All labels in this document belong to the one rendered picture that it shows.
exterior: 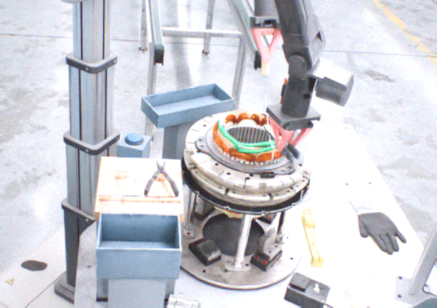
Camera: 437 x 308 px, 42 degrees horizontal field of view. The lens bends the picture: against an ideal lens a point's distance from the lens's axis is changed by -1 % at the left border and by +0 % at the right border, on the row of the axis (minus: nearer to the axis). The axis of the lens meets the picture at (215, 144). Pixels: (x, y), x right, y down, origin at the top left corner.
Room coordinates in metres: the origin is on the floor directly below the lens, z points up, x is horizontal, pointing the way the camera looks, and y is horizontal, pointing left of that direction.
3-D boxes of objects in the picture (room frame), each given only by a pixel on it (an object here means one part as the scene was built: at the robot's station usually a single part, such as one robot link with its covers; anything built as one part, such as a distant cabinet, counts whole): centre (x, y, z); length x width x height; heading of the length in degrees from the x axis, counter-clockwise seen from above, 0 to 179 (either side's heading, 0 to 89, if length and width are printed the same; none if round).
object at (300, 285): (1.01, -0.28, 0.81); 0.10 x 0.06 x 0.06; 69
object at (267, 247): (1.12, -0.18, 0.85); 0.06 x 0.04 x 0.05; 146
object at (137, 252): (0.87, 0.13, 0.92); 0.17 x 0.11 x 0.28; 100
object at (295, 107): (1.06, -0.15, 1.30); 0.10 x 0.07 x 0.07; 121
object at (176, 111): (1.44, 0.09, 0.92); 0.25 x 0.11 x 0.28; 126
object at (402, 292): (1.08, -0.57, 0.78); 0.09 x 0.09 x 0.01; 77
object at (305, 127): (1.06, -0.15, 1.23); 0.07 x 0.07 x 0.09; 31
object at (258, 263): (1.11, -0.17, 0.81); 0.08 x 0.05 x 0.02; 146
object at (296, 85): (1.06, -0.16, 1.37); 0.07 x 0.06 x 0.07; 66
